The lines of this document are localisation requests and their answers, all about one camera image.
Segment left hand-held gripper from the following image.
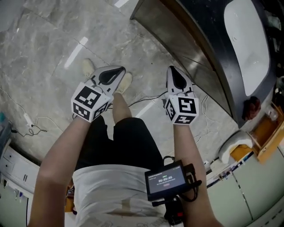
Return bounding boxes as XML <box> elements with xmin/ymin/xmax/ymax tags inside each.
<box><xmin>71</xmin><ymin>66</ymin><xmax>126</xmax><ymax>123</ymax></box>

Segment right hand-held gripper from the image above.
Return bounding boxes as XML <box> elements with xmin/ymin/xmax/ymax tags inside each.
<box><xmin>164</xmin><ymin>65</ymin><xmax>199</xmax><ymax>125</ymax></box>

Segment person's right forearm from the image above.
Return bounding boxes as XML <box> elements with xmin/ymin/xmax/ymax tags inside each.
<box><xmin>172</xmin><ymin>123</ymin><xmax>225</xmax><ymax>227</ymax></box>

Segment person's left forearm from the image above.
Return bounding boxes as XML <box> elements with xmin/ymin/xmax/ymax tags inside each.
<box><xmin>28</xmin><ymin>114</ymin><xmax>93</xmax><ymax>227</ymax></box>

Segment dark wooden sink cabinet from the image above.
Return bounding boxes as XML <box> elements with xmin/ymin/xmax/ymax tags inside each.
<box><xmin>130</xmin><ymin>0</ymin><xmax>278</xmax><ymax>129</ymax></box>

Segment white drawer cabinet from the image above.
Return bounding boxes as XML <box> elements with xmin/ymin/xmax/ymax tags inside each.
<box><xmin>0</xmin><ymin>145</ymin><xmax>42</xmax><ymax>197</ymax></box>

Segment person's right beige shoe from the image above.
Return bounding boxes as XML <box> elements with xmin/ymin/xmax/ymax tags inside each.
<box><xmin>115</xmin><ymin>72</ymin><xmax>134</xmax><ymax>95</ymax></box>

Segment person's beige shoe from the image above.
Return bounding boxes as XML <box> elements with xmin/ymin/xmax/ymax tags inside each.
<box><xmin>115</xmin><ymin>72</ymin><xmax>134</xmax><ymax>95</ymax></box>
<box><xmin>82</xmin><ymin>58</ymin><xmax>96</xmax><ymax>79</ymax></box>

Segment person's left beige shoe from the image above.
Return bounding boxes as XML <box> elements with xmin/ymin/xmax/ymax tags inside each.
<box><xmin>82</xmin><ymin>58</ymin><xmax>96</xmax><ymax>79</ymax></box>

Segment person's right leg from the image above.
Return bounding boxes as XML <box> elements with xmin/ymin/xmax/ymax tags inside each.
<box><xmin>112</xmin><ymin>92</ymin><xmax>134</xmax><ymax>125</ymax></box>

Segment person's black shorts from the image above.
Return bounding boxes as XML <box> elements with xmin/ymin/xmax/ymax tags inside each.
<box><xmin>76</xmin><ymin>115</ymin><xmax>165</xmax><ymax>172</ymax></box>

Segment red cloth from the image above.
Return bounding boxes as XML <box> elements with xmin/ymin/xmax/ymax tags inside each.
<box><xmin>241</xmin><ymin>96</ymin><xmax>261</xmax><ymax>121</ymax></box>

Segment white sink basin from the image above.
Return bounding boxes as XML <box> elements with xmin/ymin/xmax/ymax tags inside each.
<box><xmin>223</xmin><ymin>0</ymin><xmax>271</xmax><ymax>97</ymax></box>

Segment white foam wrapped object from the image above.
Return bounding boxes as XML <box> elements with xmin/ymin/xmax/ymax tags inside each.
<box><xmin>218</xmin><ymin>129</ymin><xmax>254</xmax><ymax>165</ymax></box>

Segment white power strip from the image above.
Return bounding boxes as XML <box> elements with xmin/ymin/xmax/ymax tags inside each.
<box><xmin>23</xmin><ymin>112</ymin><xmax>34</xmax><ymax>128</ymax></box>

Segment black screen device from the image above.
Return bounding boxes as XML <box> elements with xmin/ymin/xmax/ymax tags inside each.
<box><xmin>144</xmin><ymin>158</ymin><xmax>203</xmax><ymax>208</ymax></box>

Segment orange wooden box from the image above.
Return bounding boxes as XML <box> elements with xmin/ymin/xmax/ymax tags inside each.
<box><xmin>248</xmin><ymin>101</ymin><xmax>284</xmax><ymax>165</ymax></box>

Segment person's white printed t-shirt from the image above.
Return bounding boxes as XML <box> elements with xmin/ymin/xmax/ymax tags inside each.
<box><xmin>72</xmin><ymin>164</ymin><xmax>185</xmax><ymax>227</ymax></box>

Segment black power cable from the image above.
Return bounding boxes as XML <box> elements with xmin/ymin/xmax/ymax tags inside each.
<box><xmin>10</xmin><ymin>123</ymin><xmax>48</xmax><ymax>138</ymax></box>
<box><xmin>128</xmin><ymin>83</ymin><xmax>196</xmax><ymax>107</ymax></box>

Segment white cable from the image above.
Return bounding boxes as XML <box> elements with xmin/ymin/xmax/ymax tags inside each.
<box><xmin>194</xmin><ymin>94</ymin><xmax>223</xmax><ymax>145</ymax></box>

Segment black device mount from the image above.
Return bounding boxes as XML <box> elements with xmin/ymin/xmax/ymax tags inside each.
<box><xmin>152</xmin><ymin>195</ymin><xmax>185</xmax><ymax>226</ymax></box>

